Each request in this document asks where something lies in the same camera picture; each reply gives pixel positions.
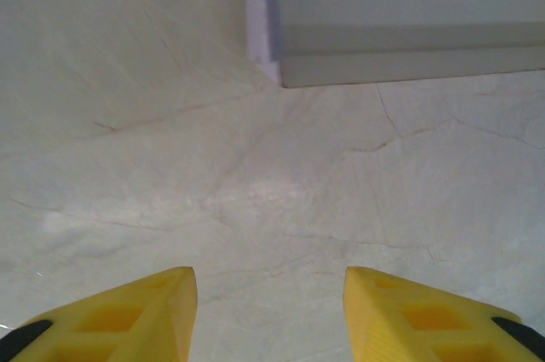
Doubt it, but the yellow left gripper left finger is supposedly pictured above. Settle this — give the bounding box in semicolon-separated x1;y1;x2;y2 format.
0;267;199;362

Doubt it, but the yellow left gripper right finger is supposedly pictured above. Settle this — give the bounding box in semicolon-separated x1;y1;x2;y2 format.
343;267;545;362

